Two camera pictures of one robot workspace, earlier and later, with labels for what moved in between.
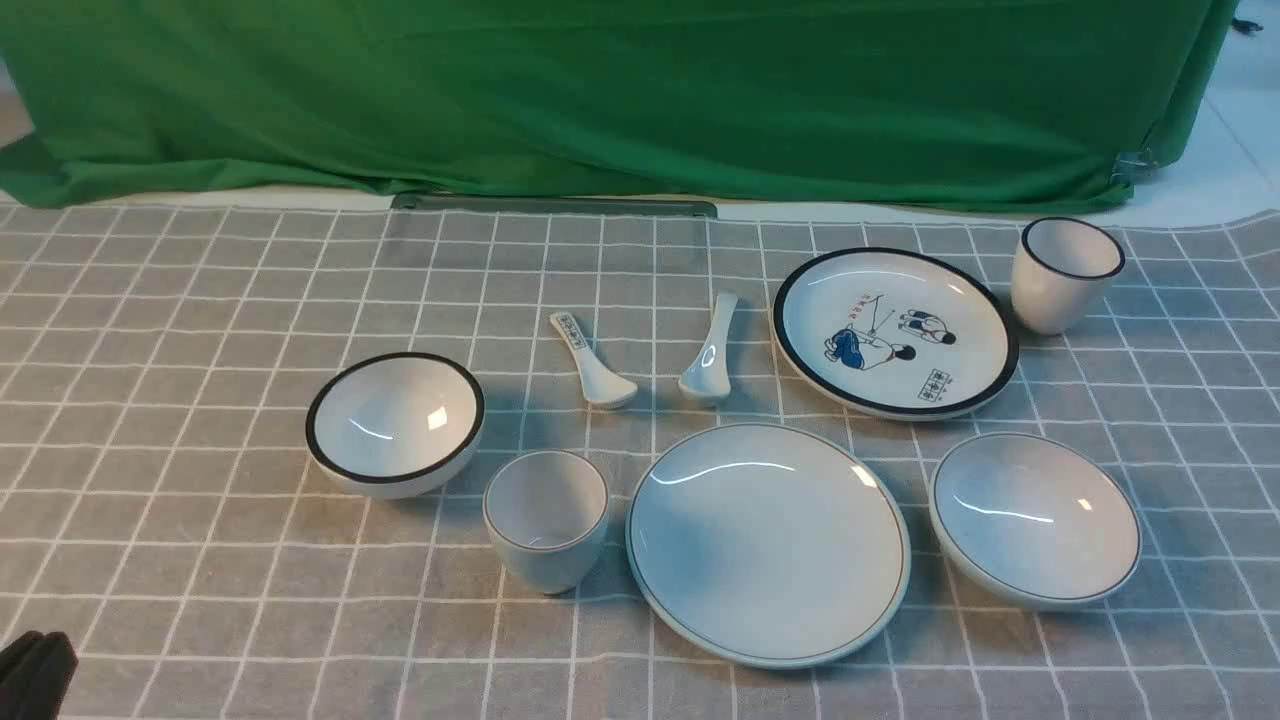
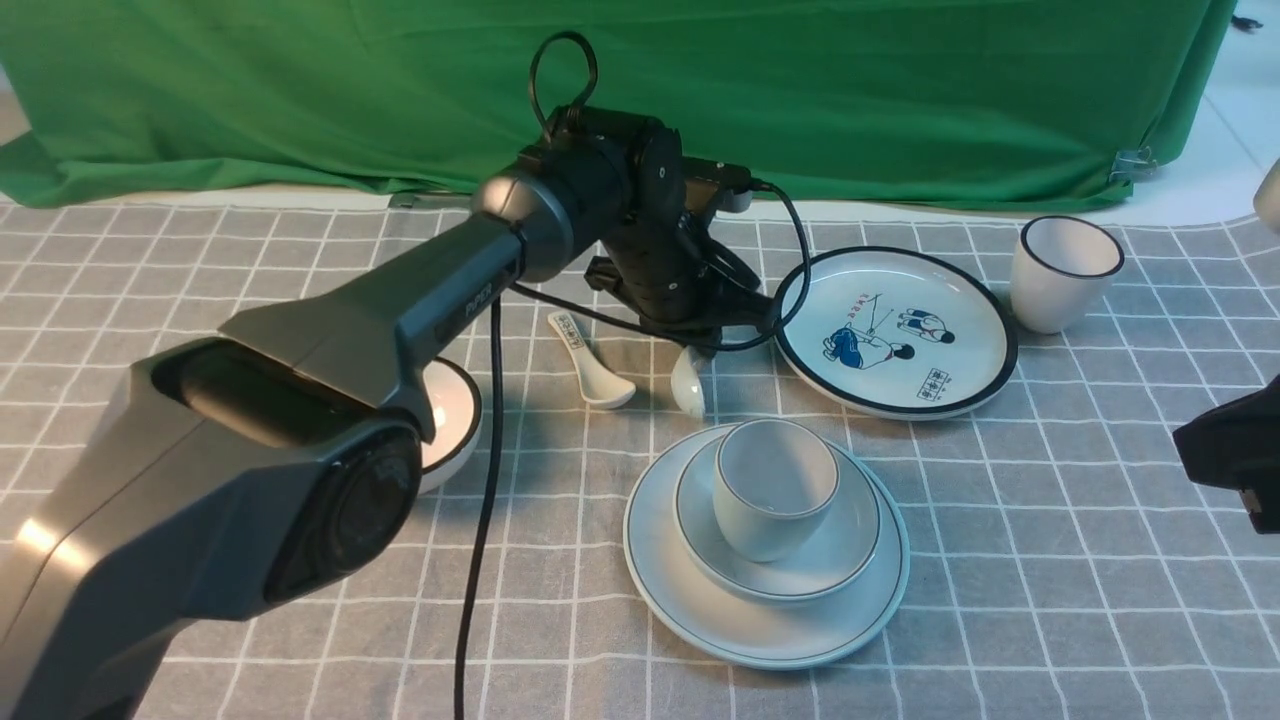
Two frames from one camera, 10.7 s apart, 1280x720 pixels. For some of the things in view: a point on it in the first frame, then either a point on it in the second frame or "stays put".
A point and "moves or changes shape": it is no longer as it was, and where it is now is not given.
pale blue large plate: (769, 546) stays put
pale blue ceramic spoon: (709, 376) moves or changes shape
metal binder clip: (1134, 166) stays put
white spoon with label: (602, 386) stays put
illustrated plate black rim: (895, 334) stays put
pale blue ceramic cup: (545, 514) -> (775, 480)
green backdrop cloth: (873, 104) stays put
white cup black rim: (1061, 270) stays put
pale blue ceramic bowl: (1021, 521) -> (830, 565)
